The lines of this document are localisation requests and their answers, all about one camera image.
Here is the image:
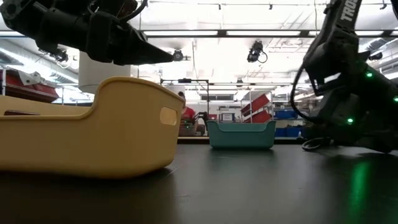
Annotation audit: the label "person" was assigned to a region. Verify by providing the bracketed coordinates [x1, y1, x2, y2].
[177, 91, 197, 137]

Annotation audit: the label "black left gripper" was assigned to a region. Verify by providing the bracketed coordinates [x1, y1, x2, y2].
[86, 14, 175, 66]

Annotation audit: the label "black spotlight with cable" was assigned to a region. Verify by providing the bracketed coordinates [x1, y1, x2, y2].
[247, 40, 268, 64]

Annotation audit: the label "red bin rack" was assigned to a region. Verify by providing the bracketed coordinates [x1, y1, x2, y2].
[239, 93, 272, 124]

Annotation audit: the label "teal plastic bin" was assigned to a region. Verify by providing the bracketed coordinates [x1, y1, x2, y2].
[206, 119, 277, 150]

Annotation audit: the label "framed sign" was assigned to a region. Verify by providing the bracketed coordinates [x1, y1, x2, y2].
[220, 111, 236, 123]

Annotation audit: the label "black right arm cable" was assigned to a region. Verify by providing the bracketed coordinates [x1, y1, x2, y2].
[289, 63, 332, 152]

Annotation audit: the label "black metal stand frame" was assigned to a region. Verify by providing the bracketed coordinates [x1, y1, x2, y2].
[160, 78, 210, 122]

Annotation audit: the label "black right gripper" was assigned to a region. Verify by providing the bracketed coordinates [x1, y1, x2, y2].
[317, 90, 398, 154]

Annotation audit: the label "yellow plastic bin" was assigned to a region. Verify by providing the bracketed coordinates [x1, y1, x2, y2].
[0, 76, 187, 179]

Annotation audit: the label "black studio light cluster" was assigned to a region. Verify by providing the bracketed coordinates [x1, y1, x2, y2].
[39, 46, 70, 63]

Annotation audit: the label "blue storage bins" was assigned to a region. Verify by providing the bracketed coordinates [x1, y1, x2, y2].
[274, 110, 307, 138]

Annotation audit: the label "red shelf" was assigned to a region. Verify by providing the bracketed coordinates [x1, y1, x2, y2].
[0, 68, 60, 102]

